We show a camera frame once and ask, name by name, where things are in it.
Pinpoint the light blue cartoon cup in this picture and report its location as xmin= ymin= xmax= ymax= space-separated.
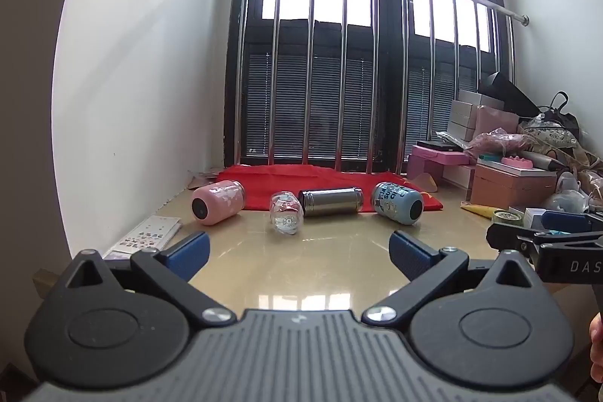
xmin=371 ymin=182 xmax=424 ymax=225

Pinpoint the pink cup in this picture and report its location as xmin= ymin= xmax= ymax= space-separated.
xmin=191 ymin=180 xmax=245 ymax=225

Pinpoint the clear glass cup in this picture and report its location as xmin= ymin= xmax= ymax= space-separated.
xmin=270 ymin=191 xmax=303 ymax=236

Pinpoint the person's right hand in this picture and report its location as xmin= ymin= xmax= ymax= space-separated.
xmin=589 ymin=314 xmax=603 ymax=384

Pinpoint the green round tin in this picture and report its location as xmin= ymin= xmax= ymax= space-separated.
xmin=491 ymin=209 xmax=523 ymax=226

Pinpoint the small white box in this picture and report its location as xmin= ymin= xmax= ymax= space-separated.
xmin=523 ymin=207 xmax=547 ymax=231

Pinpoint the yellow cream tube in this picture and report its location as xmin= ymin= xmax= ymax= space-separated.
xmin=460 ymin=202 xmax=499 ymax=220

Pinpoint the sticker sheet booklet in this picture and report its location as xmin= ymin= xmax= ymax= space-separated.
xmin=103 ymin=215 xmax=182 ymax=260

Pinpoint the pink storage box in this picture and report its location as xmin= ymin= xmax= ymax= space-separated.
xmin=469 ymin=164 xmax=557 ymax=209

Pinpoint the white flat box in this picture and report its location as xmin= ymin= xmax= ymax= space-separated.
xmin=475 ymin=160 xmax=557 ymax=183

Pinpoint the pink soap dish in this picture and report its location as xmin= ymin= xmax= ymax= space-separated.
xmin=501 ymin=156 xmax=534 ymax=169

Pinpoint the teal foam pad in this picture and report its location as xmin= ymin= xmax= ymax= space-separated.
xmin=478 ymin=154 xmax=503 ymax=162

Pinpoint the pink plastic bag bundle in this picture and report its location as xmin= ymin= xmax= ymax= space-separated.
xmin=465 ymin=127 xmax=534 ymax=158

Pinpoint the black handbag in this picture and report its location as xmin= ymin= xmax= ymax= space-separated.
xmin=540 ymin=91 xmax=580 ymax=140

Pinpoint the black flat box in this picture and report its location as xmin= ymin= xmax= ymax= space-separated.
xmin=416 ymin=140 xmax=462 ymax=152

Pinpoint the pink plastic stool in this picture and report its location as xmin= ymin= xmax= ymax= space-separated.
xmin=407 ymin=145 xmax=469 ymax=183

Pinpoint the pink paper bag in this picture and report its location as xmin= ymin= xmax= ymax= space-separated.
xmin=473 ymin=105 xmax=519 ymax=138

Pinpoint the stainless steel thermos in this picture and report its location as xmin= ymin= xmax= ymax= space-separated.
xmin=297 ymin=187 xmax=364 ymax=217

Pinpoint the red flag cloth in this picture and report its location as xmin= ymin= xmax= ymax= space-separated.
xmin=217 ymin=164 xmax=444 ymax=212

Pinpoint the stack of white boxes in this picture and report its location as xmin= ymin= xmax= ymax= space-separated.
xmin=447 ymin=90 xmax=504 ymax=142

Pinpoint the steel window railing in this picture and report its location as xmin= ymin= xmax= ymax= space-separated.
xmin=224 ymin=0 xmax=530 ymax=173

